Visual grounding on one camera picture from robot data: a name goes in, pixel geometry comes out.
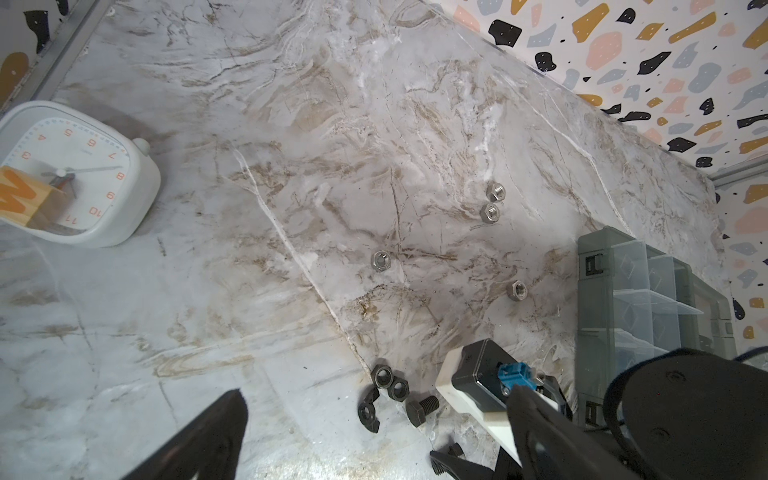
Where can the black hex bolt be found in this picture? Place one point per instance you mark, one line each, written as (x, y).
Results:
(417, 411)

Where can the silver hex nut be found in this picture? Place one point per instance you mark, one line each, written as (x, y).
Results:
(490, 213)
(517, 290)
(495, 192)
(381, 260)

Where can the white square container orange label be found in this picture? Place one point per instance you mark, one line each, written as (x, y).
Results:
(70, 179)

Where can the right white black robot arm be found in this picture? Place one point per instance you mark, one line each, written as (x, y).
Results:
(683, 415)

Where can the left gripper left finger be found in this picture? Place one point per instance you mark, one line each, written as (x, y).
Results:
(207, 448)

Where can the black wing nut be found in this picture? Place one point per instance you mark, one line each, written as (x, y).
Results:
(367, 412)

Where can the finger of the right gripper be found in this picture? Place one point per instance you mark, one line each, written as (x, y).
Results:
(452, 461)

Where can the black hex nut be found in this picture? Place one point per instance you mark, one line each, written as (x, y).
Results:
(399, 389)

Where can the grey compartment organizer box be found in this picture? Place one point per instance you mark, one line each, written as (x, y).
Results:
(636, 302)

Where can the black round nut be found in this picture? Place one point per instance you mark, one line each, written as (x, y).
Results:
(382, 376)

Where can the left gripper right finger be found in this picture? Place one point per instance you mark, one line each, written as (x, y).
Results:
(551, 447)

